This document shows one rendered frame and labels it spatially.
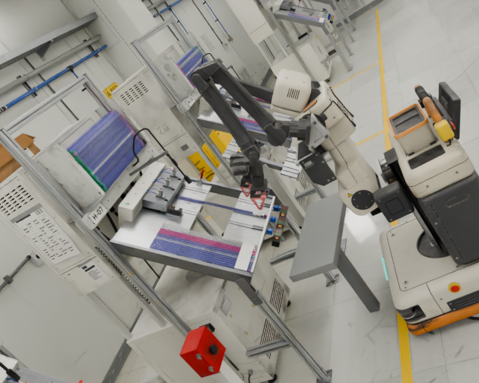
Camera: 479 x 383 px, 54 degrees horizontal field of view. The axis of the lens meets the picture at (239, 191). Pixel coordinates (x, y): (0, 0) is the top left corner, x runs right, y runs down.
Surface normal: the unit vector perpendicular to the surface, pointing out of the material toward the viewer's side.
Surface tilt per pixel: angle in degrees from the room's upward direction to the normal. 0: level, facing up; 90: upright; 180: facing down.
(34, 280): 90
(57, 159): 90
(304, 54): 90
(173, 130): 90
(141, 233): 43
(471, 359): 0
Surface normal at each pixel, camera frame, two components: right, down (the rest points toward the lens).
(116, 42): -0.22, 0.53
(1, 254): 0.79, -0.40
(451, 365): -0.58, -0.75
